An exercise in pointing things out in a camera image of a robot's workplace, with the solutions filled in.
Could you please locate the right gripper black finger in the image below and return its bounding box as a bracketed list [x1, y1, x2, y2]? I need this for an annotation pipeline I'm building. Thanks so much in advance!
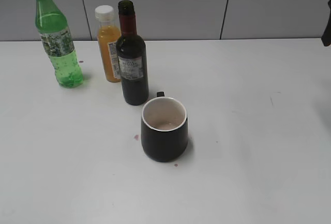
[321, 12, 331, 47]

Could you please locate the black mug white interior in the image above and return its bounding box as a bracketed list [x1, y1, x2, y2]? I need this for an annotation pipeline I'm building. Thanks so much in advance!
[141, 92, 188, 162]

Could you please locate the green plastic soda bottle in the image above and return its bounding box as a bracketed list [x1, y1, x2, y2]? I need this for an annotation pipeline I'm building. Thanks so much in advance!
[35, 0, 83, 88]

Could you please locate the dark red wine bottle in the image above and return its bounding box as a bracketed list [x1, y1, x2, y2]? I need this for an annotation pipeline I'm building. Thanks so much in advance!
[116, 0, 149, 106]

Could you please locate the orange juice bottle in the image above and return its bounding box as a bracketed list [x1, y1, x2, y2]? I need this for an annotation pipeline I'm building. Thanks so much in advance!
[95, 5, 121, 83]

